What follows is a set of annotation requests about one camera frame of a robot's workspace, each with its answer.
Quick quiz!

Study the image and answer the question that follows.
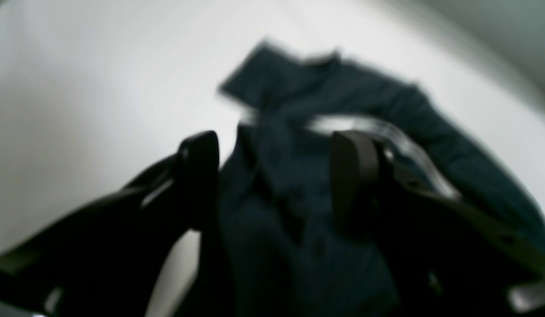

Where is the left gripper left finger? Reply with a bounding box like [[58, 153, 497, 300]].
[[0, 131, 219, 317]]

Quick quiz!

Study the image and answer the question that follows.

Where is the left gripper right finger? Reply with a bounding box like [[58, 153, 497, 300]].
[[330, 131, 545, 317]]

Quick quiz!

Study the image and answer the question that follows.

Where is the black t-shirt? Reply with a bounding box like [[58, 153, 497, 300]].
[[175, 43, 545, 317]]

